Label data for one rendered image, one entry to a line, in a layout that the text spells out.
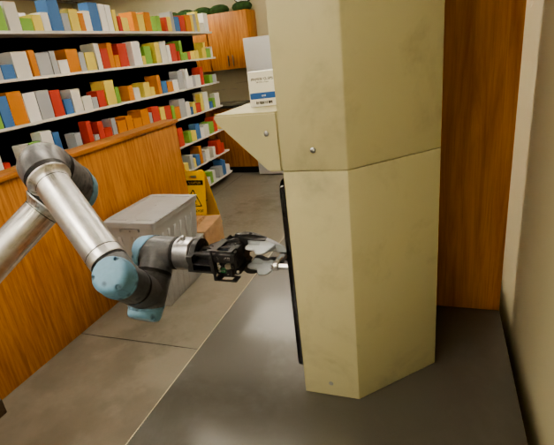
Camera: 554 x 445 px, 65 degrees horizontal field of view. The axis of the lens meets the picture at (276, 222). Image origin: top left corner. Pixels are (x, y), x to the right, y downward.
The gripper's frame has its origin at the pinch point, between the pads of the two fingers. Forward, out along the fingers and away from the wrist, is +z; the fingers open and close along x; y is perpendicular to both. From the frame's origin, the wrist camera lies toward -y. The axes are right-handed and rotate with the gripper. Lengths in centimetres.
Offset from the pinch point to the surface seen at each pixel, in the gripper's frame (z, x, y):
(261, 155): 1.7, 23.8, 10.9
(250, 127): 0.5, 28.7, 10.9
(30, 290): -190, -73, -81
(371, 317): 18.9, -8.2, 8.2
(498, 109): 42, 24, -26
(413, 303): 26.2, -8.9, 0.9
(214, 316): -108, -120, -139
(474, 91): 37, 28, -26
